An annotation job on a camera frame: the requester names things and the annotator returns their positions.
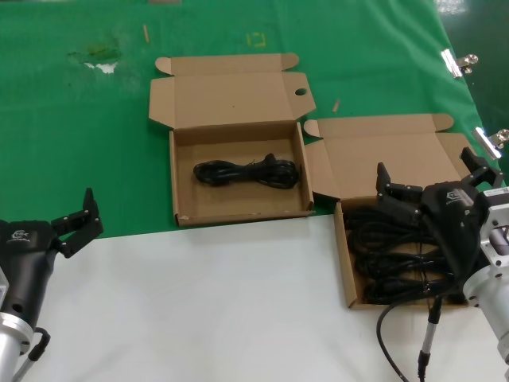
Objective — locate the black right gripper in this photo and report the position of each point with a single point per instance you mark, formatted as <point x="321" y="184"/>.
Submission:
<point x="453" y="219"/>

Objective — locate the tan wooden stick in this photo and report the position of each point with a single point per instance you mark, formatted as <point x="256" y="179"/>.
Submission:
<point x="146" y="33"/>
<point x="336" y="106"/>

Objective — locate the metal binder clip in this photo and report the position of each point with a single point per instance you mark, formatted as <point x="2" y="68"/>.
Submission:
<point x="487" y="143"/>
<point x="451" y="63"/>

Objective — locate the green table cloth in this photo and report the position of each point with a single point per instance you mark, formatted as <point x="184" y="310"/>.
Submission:
<point x="59" y="139"/>

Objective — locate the silver left camera bracket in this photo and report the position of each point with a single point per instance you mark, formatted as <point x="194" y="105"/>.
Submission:
<point x="3" y="290"/>

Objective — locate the silver camera bracket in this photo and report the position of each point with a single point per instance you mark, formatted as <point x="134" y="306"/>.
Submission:
<point x="493" y="238"/>
<point x="3" y="290"/>

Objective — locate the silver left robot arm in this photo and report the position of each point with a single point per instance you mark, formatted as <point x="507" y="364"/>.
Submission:
<point x="10" y="346"/>

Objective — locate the silver right camera bracket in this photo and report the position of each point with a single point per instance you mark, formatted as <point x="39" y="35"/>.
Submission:
<point x="493" y="238"/>

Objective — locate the open brown cardboard box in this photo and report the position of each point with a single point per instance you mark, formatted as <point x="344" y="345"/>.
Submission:
<point x="238" y="103"/>
<point x="378" y="151"/>

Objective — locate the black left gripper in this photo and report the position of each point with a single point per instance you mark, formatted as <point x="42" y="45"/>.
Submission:
<point x="24" y="258"/>

